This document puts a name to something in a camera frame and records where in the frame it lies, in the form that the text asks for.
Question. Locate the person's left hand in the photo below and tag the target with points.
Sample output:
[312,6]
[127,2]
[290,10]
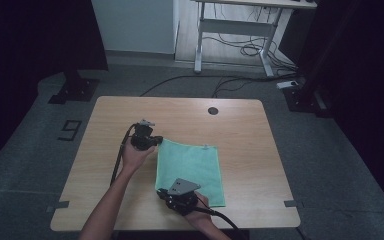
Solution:
[134,160]

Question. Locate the person's right hand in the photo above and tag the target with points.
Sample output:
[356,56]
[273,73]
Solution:
[200,215]

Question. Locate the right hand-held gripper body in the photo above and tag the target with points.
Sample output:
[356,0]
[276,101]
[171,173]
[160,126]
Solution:
[181,198]

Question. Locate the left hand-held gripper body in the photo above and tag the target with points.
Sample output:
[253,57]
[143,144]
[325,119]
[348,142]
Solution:
[141,138]

